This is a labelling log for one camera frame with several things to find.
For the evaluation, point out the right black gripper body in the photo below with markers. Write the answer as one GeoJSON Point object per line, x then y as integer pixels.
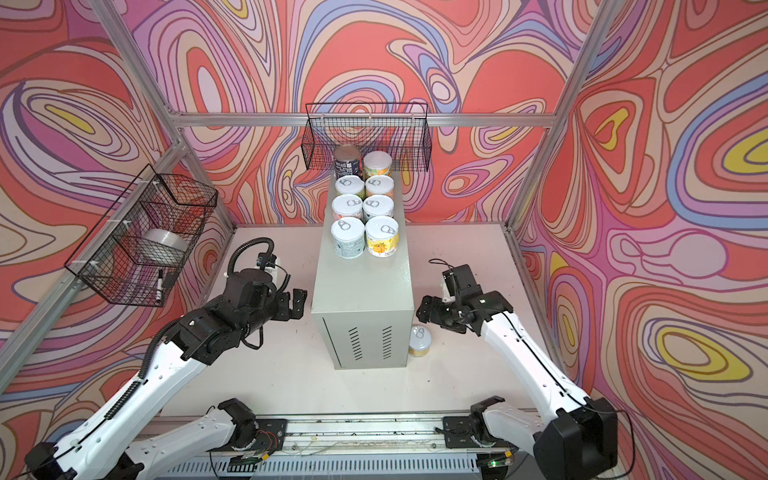
{"type": "Point", "coordinates": [443, 314]}

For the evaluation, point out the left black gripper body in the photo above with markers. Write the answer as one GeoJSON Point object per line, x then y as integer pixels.
{"type": "Point", "coordinates": [276, 308]}

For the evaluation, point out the group can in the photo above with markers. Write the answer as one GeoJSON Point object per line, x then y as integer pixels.
{"type": "Point", "coordinates": [420, 341]}
{"type": "Point", "coordinates": [382, 236]}
{"type": "Point", "coordinates": [380, 185]}

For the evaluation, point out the white lid can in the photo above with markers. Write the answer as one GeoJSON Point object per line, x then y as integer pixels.
{"type": "Point", "coordinates": [377, 205]}
{"type": "Point", "coordinates": [348, 235]}
{"type": "Point", "coordinates": [347, 205]}

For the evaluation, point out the green label can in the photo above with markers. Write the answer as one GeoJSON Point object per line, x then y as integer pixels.
{"type": "Point", "coordinates": [350, 185]}

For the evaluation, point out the dark blue tomato can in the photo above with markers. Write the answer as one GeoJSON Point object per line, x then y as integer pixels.
{"type": "Point", "coordinates": [347, 161]}

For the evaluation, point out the orange peach can large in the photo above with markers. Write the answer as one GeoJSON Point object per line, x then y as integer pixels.
{"type": "Point", "coordinates": [377, 163]}

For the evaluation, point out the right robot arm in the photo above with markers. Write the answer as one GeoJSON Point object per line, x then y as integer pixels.
{"type": "Point", "coordinates": [571, 435]}

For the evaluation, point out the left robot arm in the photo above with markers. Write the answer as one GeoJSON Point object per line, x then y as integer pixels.
{"type": "Point", "coordinates": [106, 446]}

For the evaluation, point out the grey metal cabinet counter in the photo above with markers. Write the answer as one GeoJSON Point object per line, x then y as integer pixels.
{"type": "Point", "coordinates": [364, 307]}

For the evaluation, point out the black marker pen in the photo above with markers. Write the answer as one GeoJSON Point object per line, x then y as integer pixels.
{"type": "Point", "coordinates": [159, 287]}

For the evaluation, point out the silver tape roll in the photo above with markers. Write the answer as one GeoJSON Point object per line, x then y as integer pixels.
{"type": "Point", "coordinates": [166, 238]}

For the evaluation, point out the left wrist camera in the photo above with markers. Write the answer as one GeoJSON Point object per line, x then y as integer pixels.
{"type": "Point", "coordinates": [268, 263]}

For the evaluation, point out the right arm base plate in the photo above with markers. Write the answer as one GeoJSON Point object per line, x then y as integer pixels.
{"type": "Point", "coordinates": [463, 432]}

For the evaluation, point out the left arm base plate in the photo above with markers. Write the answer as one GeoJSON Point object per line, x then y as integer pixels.
{"type": "Point", "coordinates": [265, 435]}

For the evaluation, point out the black wire basket left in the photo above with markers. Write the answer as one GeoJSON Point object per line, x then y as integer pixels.
{"type": "Point", "coordinates": [122, 268]}

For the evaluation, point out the black wire basket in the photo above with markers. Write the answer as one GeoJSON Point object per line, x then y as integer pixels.
{"type": "Point", "coordinates": [399, 128]}
{"type": "Point", "coordinates": [122, 268]}

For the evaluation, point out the black wire basket back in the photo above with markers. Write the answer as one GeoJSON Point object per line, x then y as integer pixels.
{"type": "Point", "coordinates": [399, 128]}

